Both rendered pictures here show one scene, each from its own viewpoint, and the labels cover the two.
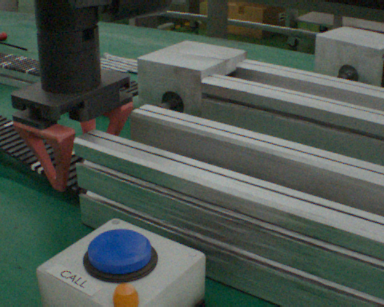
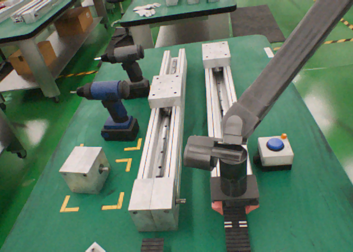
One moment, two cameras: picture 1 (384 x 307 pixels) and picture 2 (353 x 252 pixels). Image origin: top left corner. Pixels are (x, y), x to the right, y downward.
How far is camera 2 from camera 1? 0.91 m
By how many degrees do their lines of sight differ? 92
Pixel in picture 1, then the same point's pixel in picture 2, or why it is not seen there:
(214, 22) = not seen: outside the picture
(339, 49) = (94, 165)
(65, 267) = (287, 150)
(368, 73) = (103, 159)
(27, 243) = (273, 201)
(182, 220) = not seen: hidden behind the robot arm
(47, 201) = (251, 216)
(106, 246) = (278, 142)
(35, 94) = (251, 188)
